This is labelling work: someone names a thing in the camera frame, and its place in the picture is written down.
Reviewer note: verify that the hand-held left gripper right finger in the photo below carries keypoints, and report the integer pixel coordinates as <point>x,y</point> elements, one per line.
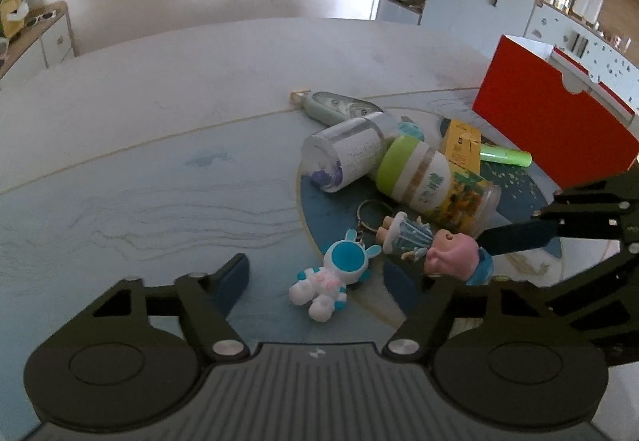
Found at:
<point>399,288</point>

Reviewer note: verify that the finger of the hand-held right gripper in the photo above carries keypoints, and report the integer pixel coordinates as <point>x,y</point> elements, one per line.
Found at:
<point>599,291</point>
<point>519,237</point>

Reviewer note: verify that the green lid glass jar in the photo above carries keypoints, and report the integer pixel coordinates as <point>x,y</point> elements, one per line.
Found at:
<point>429,176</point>

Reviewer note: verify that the white cylindrical bottle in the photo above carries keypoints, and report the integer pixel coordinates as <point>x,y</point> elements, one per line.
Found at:
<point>344,154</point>

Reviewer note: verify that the white sunglasses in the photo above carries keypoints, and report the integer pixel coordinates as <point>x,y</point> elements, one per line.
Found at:
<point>41,18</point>

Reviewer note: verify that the teal round toy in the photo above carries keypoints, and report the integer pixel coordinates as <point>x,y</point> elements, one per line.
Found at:
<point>410,129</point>

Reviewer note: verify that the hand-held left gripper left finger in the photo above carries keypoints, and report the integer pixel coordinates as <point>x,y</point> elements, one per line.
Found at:
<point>235,277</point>

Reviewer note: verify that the white low sideboard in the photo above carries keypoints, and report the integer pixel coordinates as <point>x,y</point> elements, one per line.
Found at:
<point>35,46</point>

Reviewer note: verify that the red cardboard box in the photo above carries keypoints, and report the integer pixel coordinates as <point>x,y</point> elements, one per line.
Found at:
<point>549,121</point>

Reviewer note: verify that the green highlighter pen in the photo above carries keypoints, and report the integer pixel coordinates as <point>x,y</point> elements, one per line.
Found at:
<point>504,156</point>

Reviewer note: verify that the yellow small box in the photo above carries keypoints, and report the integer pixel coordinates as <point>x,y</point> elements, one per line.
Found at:
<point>462,144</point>

